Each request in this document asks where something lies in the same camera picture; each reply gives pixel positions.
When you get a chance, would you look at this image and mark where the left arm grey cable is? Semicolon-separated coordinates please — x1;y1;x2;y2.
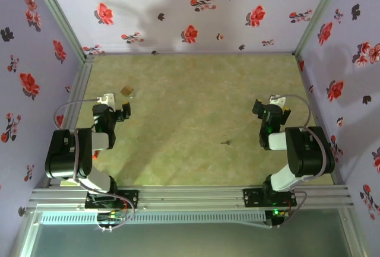
53;98;135;233

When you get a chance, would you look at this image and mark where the aluminium frame rail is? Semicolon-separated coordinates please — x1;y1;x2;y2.
28;185;356;212
47;55;95;188

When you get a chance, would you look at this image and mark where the aluminium frame post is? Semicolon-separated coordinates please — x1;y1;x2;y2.
28;0;87;59
293;0;348;56

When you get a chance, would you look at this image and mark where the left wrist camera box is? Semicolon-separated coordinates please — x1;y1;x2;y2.
97;93;116;106

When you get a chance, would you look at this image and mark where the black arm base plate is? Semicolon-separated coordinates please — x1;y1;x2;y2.
242;188;297;208
84;189;140;210

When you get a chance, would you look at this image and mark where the black controller with green light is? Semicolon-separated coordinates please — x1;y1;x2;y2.
265;208;291;229

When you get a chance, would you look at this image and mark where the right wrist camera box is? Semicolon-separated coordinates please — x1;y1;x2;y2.
269;94;287;107

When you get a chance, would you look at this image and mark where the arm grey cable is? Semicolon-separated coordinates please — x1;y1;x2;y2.
53;98;135;233
268;94;329;230

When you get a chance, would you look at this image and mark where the brass padlock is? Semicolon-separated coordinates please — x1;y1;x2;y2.
120;85;138;99

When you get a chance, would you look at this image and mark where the slotted grey cable duct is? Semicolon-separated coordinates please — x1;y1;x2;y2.
40;211;267;225

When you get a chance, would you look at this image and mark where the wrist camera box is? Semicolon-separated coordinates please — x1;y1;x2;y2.
97;93;116;106
269;94;287;107

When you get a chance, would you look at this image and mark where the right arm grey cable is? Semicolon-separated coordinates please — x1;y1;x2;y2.
268;94;329;230

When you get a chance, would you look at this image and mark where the green circuit board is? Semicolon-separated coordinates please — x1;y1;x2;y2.
97;212;126;223

